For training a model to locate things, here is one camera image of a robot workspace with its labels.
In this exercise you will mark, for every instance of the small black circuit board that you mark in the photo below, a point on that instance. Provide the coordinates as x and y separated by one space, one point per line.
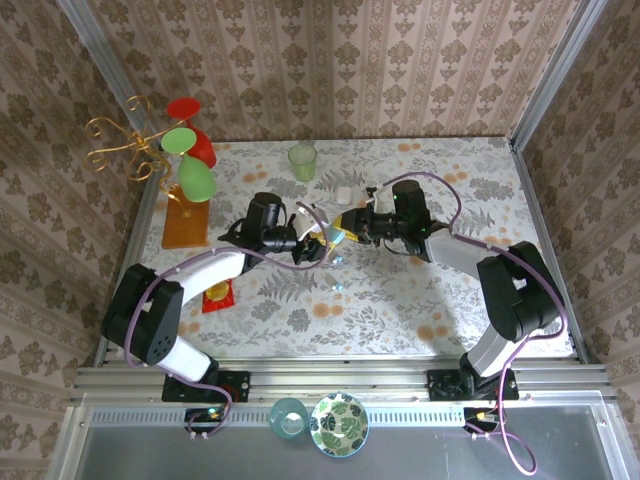
477 416
205 415

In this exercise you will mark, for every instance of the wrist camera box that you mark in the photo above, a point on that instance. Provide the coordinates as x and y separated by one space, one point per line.
306 220
379 202

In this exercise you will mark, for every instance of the red plastic wine glass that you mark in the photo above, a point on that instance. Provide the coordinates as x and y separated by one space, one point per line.
184 108

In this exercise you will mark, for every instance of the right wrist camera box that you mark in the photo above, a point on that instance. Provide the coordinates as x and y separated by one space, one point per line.
379 202

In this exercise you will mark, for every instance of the red packet with gold print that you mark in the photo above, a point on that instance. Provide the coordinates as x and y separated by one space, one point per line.
220 297

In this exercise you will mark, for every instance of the aluminium cross rail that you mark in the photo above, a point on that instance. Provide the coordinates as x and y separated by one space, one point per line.
350 380

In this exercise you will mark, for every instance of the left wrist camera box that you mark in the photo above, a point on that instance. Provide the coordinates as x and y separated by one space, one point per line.
306 220

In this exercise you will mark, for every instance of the floral tablecloth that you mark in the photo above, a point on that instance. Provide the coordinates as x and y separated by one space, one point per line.
350 325

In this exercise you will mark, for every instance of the teal plastic cup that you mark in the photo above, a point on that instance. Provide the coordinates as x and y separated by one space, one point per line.
288 419

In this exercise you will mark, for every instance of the leaf pattern bowl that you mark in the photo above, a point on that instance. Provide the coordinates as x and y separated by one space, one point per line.
340 424

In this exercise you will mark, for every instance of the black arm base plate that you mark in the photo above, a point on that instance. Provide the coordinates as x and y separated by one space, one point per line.
240 385
440 385

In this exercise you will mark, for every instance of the green plastic wine glass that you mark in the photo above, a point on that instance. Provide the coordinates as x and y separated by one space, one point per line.
196 177

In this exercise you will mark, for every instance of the green translucent tumbler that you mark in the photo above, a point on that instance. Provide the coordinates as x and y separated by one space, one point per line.
302 162

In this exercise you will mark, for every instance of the aluminium side rail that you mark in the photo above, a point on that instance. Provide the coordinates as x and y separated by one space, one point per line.
534 200
147 220

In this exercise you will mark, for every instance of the aluminium frame post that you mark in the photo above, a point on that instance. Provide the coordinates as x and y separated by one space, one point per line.
559 70
100 55

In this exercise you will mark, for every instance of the grey metal shelf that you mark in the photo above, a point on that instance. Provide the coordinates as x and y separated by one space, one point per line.
425 455

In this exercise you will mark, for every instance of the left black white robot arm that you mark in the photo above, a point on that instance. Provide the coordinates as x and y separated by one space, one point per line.
150 320

